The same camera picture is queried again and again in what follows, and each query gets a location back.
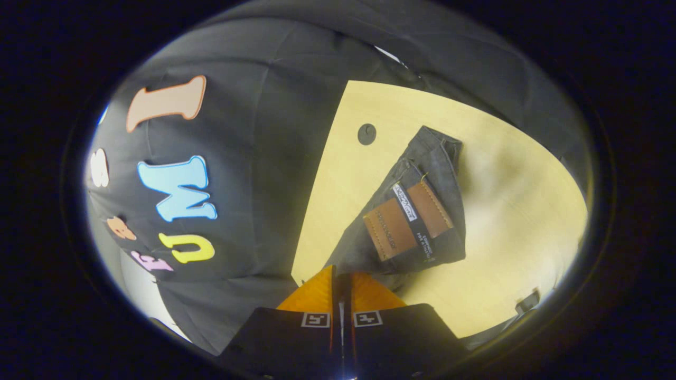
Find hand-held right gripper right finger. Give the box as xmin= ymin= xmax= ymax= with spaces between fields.
xmin=342 ymin=272 xmax=468 ymax=379

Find black jeans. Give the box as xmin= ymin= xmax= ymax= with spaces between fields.
xmin=324 ymin=126 xmax=467 ymax=278

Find black backdrop cloth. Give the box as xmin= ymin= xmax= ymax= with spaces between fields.
xmin=84 ymin=0 xmax=592 ymax=357

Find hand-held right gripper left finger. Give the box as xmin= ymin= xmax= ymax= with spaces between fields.
xmin=217 ymin=265 xmax=342 ymax=379

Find small dark object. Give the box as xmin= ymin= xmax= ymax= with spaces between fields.
xmin=515 ymin=289 xmax=542 ymax=315

